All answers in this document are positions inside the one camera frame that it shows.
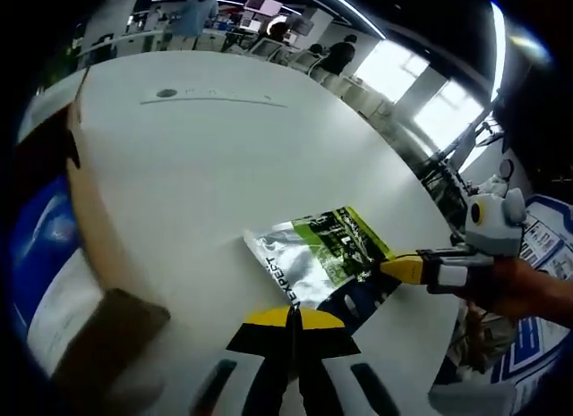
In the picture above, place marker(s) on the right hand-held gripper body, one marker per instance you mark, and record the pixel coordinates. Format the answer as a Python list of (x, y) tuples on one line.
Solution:
[(494, 228)]

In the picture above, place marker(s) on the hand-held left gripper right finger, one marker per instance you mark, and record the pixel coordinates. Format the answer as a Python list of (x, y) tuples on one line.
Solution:
[(327, 367)]

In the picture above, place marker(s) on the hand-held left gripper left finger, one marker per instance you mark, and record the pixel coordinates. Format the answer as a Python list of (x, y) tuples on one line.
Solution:
[(264, 367)]

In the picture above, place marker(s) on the green silver foil pouch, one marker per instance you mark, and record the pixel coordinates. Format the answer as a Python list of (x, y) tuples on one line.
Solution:
[(304, 255)]

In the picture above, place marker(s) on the brown cardboard shoe box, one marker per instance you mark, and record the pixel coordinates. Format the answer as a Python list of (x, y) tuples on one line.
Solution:
[(91, 210)]

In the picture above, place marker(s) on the person's right hand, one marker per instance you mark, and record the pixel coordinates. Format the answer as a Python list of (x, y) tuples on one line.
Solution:
[(503, 291)]

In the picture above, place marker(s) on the black tripod stand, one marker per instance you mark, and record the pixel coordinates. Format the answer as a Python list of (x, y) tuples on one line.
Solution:
[(452, 174)]

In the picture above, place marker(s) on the white mesh office chair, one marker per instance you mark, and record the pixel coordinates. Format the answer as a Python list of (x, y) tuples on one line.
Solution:
[(268, 49), (309, 60)]

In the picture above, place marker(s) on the wall monitor screen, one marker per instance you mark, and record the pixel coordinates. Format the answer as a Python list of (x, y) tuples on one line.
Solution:
[(263, 3), (302, 27)]

